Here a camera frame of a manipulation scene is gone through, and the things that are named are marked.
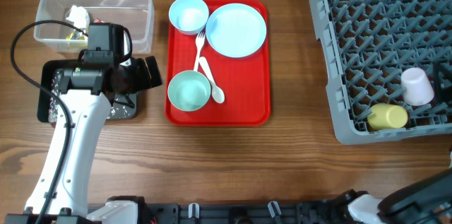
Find light blue bowl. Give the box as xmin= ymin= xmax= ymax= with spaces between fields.
xmin=168 ymin=0 xmax=209 ymax=35

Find white plastic fork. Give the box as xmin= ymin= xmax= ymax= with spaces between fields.
xmin=194 ymin=31 xmax=206 ymax=71

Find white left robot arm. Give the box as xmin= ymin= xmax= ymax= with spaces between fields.
xmin=5 ymin=23 xmax=162 ymax=223

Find red plastic tray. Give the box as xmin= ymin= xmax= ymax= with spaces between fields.
xmin=165 ymin=0 xmax=270 ymax=126

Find white plastic spoon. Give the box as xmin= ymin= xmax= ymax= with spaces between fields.
xmin=199 ymin=57 xmax=225 ymax=104

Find black food waste bin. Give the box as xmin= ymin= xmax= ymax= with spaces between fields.
xmin=37 ymin=59 xmax=138 ymax=123

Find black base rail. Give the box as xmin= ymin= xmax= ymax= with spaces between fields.
xmin=148 ymin=200 xmax=355 ymax=224

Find yellow plastic cup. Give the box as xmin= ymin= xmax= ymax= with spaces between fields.
xmin=367 ymin=103 xmax=408 ymax=130

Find light blue plate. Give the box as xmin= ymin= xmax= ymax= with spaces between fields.
xmin=206 ymin=3 xmax=267 ymax=58

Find grey dishwasher rack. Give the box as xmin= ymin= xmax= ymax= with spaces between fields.
xmin=309 ymin=0 xmax=451 ymax=145

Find pink plastic cup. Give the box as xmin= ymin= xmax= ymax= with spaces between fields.
xmin=401 ymin=67 xmax=434 ymax=106

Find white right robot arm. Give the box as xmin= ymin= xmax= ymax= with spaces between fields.
xmin=347 ymin=62 xmax=451 ymax=223

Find clear plastic waste bin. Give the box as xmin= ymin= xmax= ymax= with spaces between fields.
xmin=36 ymin=0 xmax=155 ymax=54

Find green bowl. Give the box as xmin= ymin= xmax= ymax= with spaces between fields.
xmin=167 ymin=70 xmax=211 ymax=112

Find white rice grains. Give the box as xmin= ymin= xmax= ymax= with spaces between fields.
xmin=38 ymin=69 xmax=137 ymax=123

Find yellow snack wrapper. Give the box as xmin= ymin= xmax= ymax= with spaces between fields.
xmin=66 ymin=28 xmax=88 ymax=41

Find white tissue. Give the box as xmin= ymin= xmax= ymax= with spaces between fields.
xmin=66 ymin=5 xmax=90 ymax=29

